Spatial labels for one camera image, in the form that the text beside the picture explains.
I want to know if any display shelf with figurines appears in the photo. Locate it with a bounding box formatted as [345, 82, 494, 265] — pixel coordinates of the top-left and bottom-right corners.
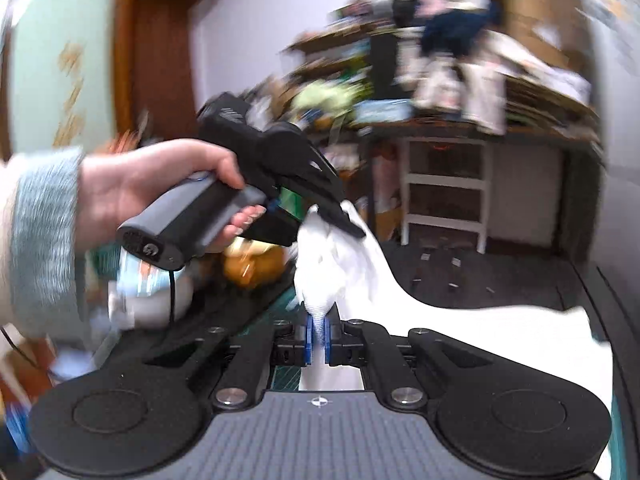
[285, 0, 396, 91]

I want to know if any black-framed wooden desk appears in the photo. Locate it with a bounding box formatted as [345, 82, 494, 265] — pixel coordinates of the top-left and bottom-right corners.
[360, 115, 608, 261]

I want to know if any white plastic drawer unit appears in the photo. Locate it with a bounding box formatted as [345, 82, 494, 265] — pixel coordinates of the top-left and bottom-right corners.
[397, 137, 493, 253]

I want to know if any blue zip pouch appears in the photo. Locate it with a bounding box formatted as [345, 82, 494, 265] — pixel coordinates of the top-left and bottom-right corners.
[360, 99, 416, 116]

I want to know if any person's left forearm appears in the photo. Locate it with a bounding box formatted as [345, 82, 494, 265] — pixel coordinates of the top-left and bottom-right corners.
[0, 147, 86, 346]

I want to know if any brown wooden door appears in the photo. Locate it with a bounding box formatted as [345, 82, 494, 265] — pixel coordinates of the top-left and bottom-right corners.
[112, 0, 201, 161]

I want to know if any brown cardboard box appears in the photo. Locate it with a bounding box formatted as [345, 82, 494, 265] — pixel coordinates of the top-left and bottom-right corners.
[490, 0, 596, 68]

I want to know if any green cutting mat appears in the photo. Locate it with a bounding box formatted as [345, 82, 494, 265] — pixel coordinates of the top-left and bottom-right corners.
[260, 287, 628, 480]

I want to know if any pile of clothes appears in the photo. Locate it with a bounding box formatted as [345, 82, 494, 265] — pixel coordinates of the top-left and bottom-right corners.
[395, 0, 511, 136]

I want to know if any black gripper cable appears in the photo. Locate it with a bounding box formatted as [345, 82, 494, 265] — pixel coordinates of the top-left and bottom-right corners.
[167, 267, 179, 327]

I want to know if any person's left hand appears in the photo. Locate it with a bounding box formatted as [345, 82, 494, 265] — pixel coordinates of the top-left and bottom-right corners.
[80, 138, 267, 253]

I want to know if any white shirt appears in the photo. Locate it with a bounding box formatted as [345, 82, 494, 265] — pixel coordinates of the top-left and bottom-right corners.
[292, 199, 616, 480]

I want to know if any pale patterned door panel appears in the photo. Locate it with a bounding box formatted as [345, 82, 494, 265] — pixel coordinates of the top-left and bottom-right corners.
[0, 0, 123, 161]

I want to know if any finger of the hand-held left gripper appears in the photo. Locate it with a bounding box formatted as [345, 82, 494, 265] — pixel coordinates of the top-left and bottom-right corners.
[281, 146, 367, 239]

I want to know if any black flat panel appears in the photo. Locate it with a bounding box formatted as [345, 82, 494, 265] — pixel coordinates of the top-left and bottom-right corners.
[369, 32, 401, 101]

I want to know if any stack of flattened cardboard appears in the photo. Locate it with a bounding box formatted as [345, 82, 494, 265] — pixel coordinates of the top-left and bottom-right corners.
[500, 70, 601, 131]

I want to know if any light green bag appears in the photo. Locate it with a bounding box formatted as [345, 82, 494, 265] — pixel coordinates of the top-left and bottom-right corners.
[290, 80, 371, 116]

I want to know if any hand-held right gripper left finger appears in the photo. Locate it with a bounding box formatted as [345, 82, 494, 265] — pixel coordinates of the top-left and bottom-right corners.
[144, 311, 317, 412]

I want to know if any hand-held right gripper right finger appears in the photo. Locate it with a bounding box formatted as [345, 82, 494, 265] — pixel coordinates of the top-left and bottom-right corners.
[324, 309, 497, 412]

